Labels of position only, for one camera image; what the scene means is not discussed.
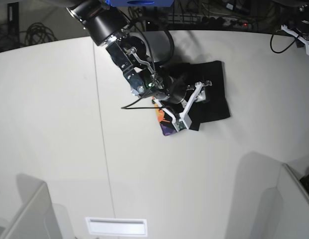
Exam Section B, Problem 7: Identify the black T-shirt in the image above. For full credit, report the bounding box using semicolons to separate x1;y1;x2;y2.
151;61;230;136

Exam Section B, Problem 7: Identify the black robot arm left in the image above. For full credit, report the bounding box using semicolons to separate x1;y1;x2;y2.
270;0;309;56

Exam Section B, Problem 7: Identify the blue box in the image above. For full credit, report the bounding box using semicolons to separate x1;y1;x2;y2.
106;0;174;7

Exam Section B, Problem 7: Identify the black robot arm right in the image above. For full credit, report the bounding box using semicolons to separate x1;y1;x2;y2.
67;0;210;109

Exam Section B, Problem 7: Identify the white partition panel right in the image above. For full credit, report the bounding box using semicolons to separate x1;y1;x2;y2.
254;164;309;239

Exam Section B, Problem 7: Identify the coiled black cable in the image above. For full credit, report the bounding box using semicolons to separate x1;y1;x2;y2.
24;22;58;47

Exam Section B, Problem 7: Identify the white partition panel left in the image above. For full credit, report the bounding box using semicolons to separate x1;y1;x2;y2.
0;180;63;239

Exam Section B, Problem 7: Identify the white partition panel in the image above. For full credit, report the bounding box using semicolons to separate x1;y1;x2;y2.
0;180;63;239
254;164;309;239

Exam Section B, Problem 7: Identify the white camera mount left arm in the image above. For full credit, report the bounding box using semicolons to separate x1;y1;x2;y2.
281;25;309;56

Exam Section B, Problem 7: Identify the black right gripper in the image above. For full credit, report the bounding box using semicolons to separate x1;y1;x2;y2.
159;74;209;104

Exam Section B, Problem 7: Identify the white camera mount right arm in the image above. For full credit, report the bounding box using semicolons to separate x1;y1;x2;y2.
153;80;212;132

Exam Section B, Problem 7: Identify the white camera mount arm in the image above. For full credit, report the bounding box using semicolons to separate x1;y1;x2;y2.
153;80;212;132
281;25;309;56

